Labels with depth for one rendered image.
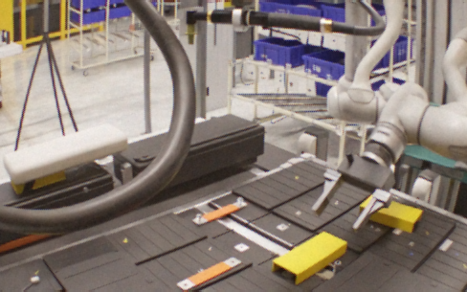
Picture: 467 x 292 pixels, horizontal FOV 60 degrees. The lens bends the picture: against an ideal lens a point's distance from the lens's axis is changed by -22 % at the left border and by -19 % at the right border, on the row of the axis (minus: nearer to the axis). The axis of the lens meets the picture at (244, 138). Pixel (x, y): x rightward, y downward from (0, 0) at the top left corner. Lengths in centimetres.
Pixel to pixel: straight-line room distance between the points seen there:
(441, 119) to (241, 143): 62
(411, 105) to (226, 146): 54
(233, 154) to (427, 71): 116
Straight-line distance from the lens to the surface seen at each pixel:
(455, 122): 106
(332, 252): 102
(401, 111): 110
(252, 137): 141
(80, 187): 113
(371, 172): 105
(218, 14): 142
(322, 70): 352
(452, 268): 105
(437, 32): 224
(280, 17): 136
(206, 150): 131
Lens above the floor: 160
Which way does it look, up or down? 22 degrees down
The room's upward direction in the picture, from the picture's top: 1 degrees clockwise
